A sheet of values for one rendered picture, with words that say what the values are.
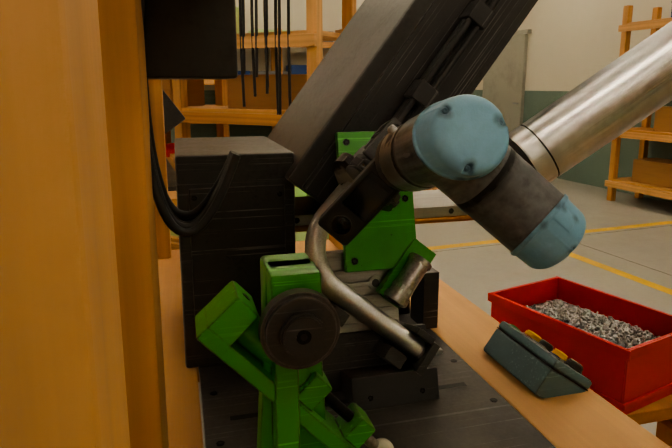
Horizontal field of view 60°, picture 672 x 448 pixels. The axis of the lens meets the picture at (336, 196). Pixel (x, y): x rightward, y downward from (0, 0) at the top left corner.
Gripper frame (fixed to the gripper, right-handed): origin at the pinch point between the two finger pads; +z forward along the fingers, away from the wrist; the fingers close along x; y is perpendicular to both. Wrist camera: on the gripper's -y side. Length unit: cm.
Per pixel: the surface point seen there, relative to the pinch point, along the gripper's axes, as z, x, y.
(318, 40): 238, 36, 115
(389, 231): 2.9, -9.2, 0.2
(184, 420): 6.4, -4.3, -39.1
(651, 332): 15, -65, 23
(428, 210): 15.0, -15.3, 10.8
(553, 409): -7.3, -40.7, -5.4
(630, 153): 524, -315, 413
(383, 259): 2.9, -11.2, -3.7
